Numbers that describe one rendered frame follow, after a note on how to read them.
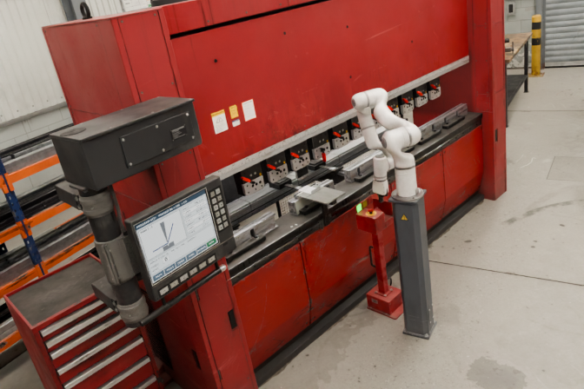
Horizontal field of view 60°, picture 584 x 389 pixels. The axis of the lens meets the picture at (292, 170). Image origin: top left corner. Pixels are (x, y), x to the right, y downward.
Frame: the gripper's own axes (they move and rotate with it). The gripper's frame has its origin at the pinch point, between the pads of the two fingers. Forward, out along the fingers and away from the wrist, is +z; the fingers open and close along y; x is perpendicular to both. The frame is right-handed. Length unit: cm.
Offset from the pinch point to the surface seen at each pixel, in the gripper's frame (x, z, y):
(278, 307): -86, 43, -19
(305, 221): -52, -1, -22
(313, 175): -2, -4, -59
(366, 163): 27.3, -8.0, -31.9
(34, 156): -144, -43, -194
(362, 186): 6.9, -1.3, -20.3
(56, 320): -198, -8, -52
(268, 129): -58, -63, -38
